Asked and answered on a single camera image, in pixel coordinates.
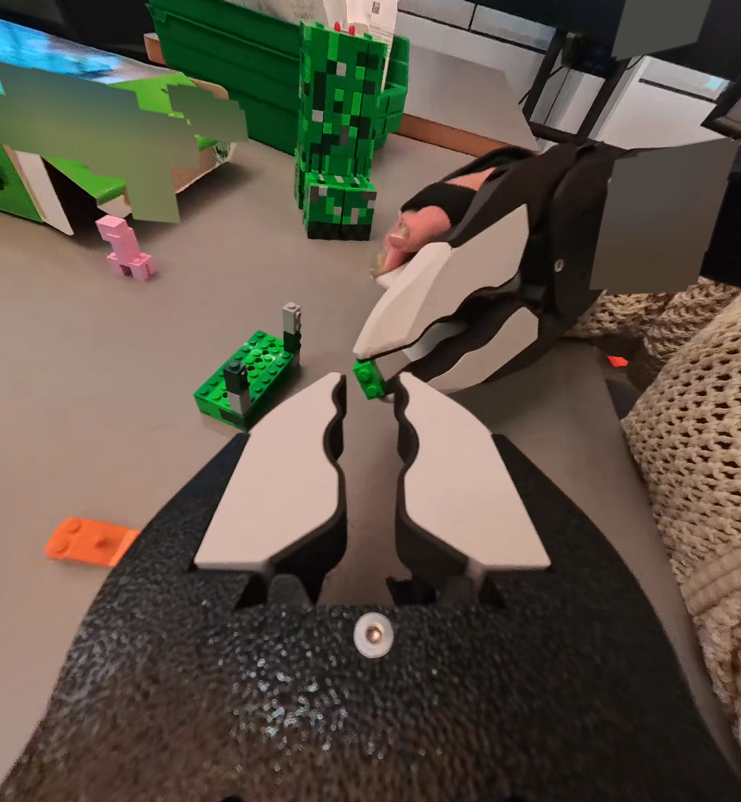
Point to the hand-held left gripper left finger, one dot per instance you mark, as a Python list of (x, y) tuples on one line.
[(270, 489)]

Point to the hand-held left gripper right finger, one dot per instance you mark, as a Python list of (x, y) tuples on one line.
[(470, 489)]

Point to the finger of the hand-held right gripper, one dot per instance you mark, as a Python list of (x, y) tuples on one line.
[(445, 282), (502, 344)]

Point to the green lego assembly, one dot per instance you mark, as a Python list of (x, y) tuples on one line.
[(251, 376)]

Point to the small green lego brick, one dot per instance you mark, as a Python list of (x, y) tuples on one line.
[(370, 379)]

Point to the person's right forearm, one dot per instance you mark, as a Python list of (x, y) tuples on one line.
[(658, 307)]

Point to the green lego creeper figure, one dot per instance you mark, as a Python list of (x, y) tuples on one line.
[(333, 125)]

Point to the pink lego pig figure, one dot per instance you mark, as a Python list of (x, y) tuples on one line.
[(126, 247)]

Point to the person's right hand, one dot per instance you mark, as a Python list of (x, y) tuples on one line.
[(417, 232)]

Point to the orange brick separator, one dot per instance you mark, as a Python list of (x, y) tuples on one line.
[(88, 542)]

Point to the dark green box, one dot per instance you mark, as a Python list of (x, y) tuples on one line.
[(232, 62)]

